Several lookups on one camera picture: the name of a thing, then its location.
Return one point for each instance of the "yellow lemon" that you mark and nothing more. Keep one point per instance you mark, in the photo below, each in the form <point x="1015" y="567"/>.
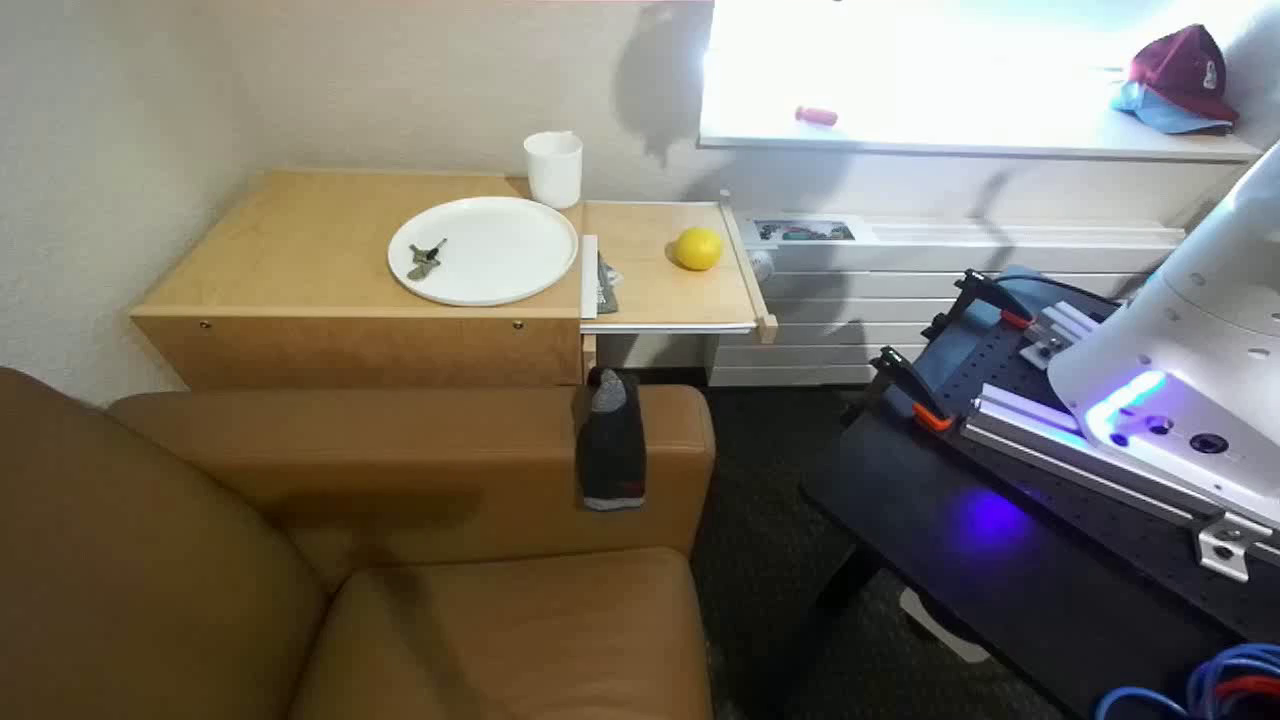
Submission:
<point x="697" y="251"/>

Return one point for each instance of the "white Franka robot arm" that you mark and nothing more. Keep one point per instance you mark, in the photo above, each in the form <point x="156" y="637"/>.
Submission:
<point x="1202" y="334"/>

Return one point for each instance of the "white round plate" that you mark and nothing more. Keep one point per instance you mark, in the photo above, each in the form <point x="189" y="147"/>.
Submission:
<point x="505" y="254"/>

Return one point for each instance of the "wooden pull-out shelf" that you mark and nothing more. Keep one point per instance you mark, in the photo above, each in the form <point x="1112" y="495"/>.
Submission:
<point x="667" y="293"/>

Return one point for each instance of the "silver metal shelf hinge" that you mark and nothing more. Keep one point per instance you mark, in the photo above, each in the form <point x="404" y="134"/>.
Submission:
<point x="604" y="286"/>

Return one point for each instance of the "white cup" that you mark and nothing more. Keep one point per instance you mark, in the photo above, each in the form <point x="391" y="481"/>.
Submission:
<point x="552" y="167"/>

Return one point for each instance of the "small metal object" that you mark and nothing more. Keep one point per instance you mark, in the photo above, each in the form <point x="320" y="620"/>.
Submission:
<point x="424" y="256"/>

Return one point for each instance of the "white radiator unit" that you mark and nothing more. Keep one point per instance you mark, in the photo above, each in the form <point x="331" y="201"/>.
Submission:
<point x="881" y="283"/>

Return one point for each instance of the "black tool case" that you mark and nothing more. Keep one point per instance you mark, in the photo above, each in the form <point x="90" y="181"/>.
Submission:
<point x="975" y="345"/>

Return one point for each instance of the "light wooden cabinet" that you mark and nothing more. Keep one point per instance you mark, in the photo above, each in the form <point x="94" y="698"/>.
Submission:
<point x="293" y="286"/>

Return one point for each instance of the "black table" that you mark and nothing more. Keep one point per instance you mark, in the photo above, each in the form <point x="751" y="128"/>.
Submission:
<point x="985" y="547"/>

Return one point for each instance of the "brown leather sofa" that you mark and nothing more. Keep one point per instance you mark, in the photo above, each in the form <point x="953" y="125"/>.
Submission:
<point x="202" y="574"/>

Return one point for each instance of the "maroon baseball cap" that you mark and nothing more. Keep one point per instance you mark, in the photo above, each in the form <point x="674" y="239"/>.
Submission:
<point x="1182" y="67"/>

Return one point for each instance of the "aluminium mounting rail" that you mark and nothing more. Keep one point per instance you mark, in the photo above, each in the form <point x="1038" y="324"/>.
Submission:
<point x="1052" y="445"/>

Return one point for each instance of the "silver corner bracket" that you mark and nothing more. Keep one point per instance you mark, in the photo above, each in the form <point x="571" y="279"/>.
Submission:
<point x="1224" y="550"/>

